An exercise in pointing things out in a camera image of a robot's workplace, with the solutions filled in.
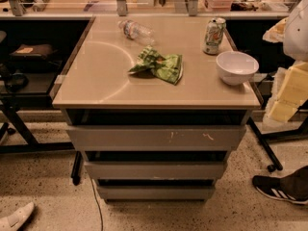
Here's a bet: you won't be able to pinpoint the grey drawer cabinet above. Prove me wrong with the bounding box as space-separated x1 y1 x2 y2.
53 15 260 188

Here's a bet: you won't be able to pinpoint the grey middle drawer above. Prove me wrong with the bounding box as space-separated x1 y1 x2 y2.
84 162 226 180

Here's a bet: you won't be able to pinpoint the black striped sneaker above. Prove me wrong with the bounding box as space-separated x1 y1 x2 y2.
252 166 308 205

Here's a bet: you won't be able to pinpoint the green white soda can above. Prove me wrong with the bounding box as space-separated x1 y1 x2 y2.
203 17 226 55

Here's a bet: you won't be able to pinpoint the green chip bag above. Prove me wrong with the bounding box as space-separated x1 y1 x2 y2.
129 45 183 85

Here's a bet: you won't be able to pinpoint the black headphones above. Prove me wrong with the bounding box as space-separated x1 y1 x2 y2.
4 72 29 92

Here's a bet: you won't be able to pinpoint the black desk frame left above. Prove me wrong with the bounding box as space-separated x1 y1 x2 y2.
0 96 82 186

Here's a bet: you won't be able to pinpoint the white shoe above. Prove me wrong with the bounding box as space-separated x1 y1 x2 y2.
0 202 35 231

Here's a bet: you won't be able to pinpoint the black floor cable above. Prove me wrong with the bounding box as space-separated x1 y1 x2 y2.
90 178 105 231

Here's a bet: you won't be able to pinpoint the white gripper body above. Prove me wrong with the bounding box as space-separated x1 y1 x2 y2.
263 62 308 123

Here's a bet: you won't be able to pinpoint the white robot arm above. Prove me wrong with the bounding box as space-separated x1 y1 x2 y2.
263 0 308 125

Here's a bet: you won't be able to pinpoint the grey top drawer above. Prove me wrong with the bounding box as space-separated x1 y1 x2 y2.
67 125 245 151

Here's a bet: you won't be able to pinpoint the grey drawer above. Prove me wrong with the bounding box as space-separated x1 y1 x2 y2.
97 187 215 200
67 125 245 151
84 162 226 180

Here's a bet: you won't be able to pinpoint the clear plastic water bottle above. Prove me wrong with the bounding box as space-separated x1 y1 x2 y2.
117 19 155 45

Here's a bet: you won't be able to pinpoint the grey bottom drawer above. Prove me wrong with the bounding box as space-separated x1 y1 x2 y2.
97 187 215 200

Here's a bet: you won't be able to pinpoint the white bowl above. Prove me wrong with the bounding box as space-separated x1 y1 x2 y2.
216 51 259 86

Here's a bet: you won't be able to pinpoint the black desk leg right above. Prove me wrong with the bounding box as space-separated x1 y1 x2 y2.
247 116 308 172

